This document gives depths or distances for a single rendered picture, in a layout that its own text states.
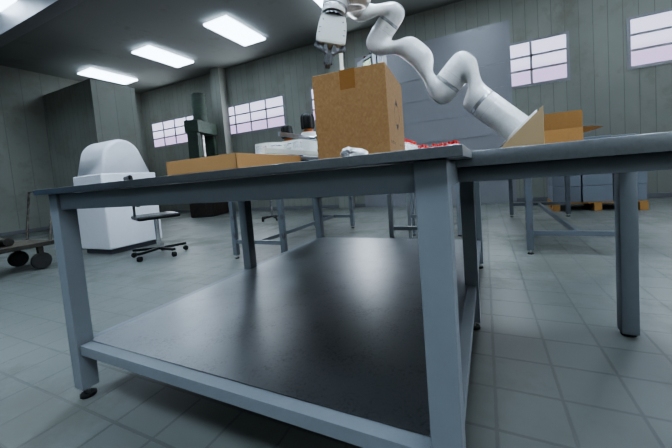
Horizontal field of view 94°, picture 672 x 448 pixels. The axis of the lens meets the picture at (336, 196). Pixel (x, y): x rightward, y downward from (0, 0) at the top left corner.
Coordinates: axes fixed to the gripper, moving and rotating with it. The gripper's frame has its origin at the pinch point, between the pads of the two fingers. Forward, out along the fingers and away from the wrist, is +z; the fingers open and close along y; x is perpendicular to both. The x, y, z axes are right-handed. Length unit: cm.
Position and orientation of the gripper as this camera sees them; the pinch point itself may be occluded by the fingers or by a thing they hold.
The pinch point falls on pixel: (328, 61)
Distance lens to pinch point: 116.1
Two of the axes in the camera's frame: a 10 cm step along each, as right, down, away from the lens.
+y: -9.9, -1.2, -0.9
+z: -1.2, 9.9, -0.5
